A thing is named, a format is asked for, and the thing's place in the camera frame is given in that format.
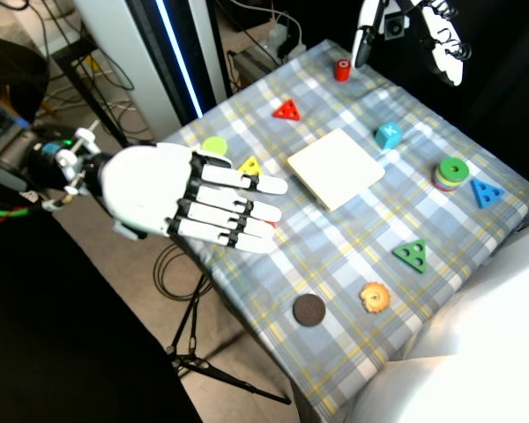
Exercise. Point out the cyan letter cube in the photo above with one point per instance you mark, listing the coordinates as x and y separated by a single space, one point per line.
388 135

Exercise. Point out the small white wooden table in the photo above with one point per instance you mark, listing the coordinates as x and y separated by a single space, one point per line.
335 169

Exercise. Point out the black metal stand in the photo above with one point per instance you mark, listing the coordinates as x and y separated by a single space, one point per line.
72 53

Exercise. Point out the black chair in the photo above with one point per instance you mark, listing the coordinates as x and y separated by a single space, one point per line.
13 75

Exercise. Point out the blue triangle block with holes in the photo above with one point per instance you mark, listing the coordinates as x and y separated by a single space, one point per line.
476 185

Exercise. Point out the white power adapter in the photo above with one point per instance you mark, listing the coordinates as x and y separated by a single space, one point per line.
278 36

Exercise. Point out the red triangle block with holes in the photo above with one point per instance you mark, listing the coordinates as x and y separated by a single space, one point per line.
276 113

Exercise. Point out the white robot body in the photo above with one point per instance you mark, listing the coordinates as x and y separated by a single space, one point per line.
476 343

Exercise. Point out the red number cube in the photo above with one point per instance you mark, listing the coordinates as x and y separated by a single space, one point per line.
271 223

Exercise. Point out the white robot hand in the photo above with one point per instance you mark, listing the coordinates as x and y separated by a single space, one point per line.
445 48
141 185

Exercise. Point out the blue plaid cloth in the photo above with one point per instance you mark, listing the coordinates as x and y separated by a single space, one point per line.
335 247

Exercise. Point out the yellow flower-shaped biscuit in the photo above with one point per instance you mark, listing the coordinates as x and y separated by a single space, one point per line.
374 298

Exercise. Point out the brown chocolate round cookie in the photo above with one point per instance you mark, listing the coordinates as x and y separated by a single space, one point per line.
309 310

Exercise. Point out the green triangle block with holes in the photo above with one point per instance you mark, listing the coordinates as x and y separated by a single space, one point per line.
397 254

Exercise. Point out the black tripod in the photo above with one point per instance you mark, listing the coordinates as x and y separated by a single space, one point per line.
189 361

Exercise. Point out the red cylinder block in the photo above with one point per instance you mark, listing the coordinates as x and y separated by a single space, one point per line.
342 71

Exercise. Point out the yellow triangle block with holes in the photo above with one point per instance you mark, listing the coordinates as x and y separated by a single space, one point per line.
242 169

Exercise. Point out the small black camera white mount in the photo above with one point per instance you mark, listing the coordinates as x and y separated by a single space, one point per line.
395 26

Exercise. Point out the stack of coloured rings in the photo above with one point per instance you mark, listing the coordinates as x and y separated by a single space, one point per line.
445 169

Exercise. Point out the white column with light strip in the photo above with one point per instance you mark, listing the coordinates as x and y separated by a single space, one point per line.
128 66

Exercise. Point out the grey power strip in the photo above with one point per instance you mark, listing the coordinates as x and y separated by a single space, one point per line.
255 61

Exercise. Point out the lime green round cookie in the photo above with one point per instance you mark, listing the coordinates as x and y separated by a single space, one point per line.
213 144

